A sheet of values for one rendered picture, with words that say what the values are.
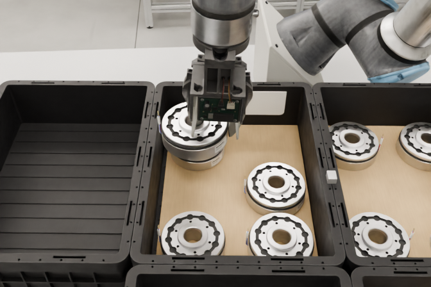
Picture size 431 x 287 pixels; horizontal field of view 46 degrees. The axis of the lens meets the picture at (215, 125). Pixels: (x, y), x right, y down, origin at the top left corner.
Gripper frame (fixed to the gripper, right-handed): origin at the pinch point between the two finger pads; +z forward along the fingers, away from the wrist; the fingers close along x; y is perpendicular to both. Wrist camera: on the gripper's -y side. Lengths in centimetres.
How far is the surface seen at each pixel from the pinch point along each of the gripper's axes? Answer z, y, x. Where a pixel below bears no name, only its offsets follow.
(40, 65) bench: 36, -51, -49
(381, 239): 13.2, 10.8, 27.8
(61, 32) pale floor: 118, -167, -87
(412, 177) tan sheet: 15.7, -3.9, 37.0
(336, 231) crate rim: 4.9, 14.8, 18.2
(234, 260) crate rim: 5.1, 20.0, 3.6
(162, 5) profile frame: 102, -175, -31
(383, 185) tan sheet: 15.7, -1.7, 31.2
